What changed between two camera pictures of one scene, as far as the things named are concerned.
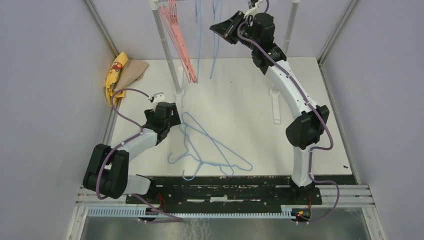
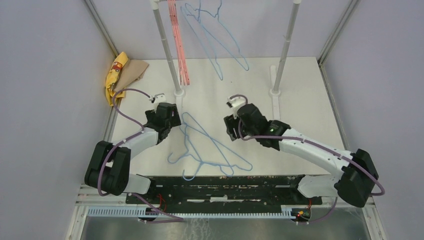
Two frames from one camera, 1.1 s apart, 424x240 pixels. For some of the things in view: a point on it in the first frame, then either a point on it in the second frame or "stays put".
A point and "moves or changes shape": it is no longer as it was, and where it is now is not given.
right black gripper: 227,28 → 230,123
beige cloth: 133,71 stays put
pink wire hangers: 169,10 moves or changes shape
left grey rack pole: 179,93 stays put
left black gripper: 174,119 stays put
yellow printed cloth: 121,58 stays put
